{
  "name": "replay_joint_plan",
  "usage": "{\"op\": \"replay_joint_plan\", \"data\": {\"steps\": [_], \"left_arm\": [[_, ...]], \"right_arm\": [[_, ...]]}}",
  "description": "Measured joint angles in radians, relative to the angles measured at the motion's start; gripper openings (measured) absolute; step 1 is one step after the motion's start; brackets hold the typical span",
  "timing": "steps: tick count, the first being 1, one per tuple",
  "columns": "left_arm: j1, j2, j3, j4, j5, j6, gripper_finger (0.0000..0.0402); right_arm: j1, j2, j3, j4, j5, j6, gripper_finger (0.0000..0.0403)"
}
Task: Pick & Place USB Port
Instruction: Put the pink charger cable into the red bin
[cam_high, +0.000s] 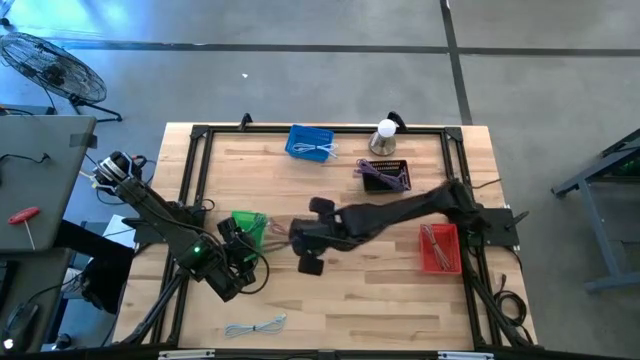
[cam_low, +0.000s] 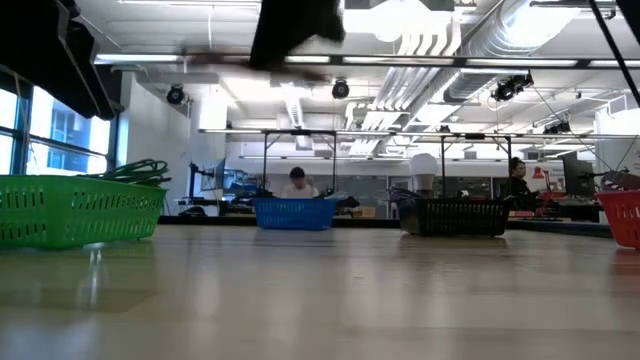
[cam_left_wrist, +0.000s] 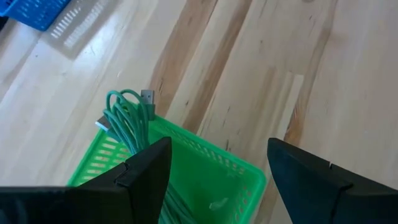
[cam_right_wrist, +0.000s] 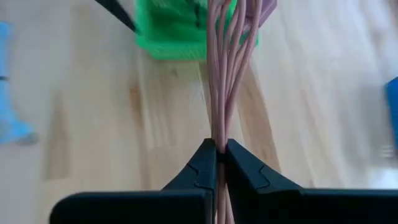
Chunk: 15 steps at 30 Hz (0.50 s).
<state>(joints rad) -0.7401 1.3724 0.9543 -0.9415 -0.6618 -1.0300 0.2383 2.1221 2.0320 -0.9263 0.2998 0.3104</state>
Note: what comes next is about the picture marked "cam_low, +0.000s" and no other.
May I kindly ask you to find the blue plastic basket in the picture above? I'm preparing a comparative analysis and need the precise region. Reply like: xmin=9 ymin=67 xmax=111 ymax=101
xmin=252 ymin=197 xmax=337 ymax=231

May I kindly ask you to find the black aluminium table frame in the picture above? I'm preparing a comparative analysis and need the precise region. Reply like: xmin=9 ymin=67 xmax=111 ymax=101
xmin=157 ymin=213 xmax=614 ymax=239

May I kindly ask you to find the silver ventilation duct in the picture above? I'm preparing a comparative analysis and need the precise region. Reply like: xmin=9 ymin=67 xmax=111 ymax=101
xmin=442 ymin=0 xmax=584 ymax=104

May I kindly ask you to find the black computer monitor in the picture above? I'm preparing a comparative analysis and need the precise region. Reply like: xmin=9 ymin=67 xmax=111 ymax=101
xmin=562 ymin=151 xmax=597 ymax=198

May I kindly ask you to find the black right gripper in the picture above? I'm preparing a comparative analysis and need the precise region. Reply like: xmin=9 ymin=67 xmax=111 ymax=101
xmin=248 ymin=0 xmax=347 ymax=72

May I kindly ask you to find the large window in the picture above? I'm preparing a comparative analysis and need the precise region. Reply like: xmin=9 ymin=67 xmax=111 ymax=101
xmin=0 ymin=87 xmax=112 ymax=176

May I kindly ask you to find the purple USB cable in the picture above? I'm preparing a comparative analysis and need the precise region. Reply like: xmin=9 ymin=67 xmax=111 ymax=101
xmin=388 ymin=186 xmax=422 ymax=201

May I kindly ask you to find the red plastic basket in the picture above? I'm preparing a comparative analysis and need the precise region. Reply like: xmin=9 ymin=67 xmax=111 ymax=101
xmin=594 ymin=189 xmax=640 ymax=250

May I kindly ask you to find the overhead LED light bar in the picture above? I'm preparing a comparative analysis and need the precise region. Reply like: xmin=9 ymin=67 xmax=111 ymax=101
xmin=94 ymin=51 xmax=640 ymax=70

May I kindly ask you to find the red desk lamp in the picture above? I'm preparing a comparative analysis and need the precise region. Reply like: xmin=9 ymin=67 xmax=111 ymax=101
xmin=530 ymin=166 xmax=554 ymax=196

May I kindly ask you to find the person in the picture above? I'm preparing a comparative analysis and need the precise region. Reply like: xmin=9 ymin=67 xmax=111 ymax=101
xmin=279 ymin=166 xmax=320 ymax=200
xmin=502 ymin=156 xmax=542 ymax=211

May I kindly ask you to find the black plastic basket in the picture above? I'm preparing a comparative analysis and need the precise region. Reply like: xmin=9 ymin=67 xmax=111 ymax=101
xmin=398 ymin=198 xmax=512 ymax=238

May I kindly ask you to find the black ceiling camera cluster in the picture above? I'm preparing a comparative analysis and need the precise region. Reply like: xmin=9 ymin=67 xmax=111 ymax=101
xmin=490 ymin=72 xmax=535 ymax=103

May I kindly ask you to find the green plastic basket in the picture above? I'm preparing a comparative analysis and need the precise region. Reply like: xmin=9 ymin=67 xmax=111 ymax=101
xmin=0 ymin=174 xmax=168 ymax=250

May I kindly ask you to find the green USB cable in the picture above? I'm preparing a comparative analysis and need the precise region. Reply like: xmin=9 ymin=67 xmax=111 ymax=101
xmin=79 ymin=158 xmax=172 ymax=188

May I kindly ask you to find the black background rig frame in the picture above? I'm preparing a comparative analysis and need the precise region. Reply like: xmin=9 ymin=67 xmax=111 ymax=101
xmin=261 ymin=128 xmax=338 ymax=199
xmin=439 ymin=132 xmax=515 ymax=209

